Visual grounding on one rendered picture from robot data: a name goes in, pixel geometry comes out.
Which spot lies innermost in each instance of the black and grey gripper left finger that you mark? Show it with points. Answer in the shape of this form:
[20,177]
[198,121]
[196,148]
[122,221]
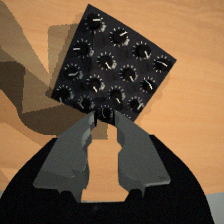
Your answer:
[60,165]

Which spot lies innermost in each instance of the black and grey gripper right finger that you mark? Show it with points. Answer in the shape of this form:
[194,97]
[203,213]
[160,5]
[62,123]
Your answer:
[145,163]

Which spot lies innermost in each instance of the black knob box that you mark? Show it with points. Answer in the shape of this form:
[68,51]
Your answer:
[103,37]

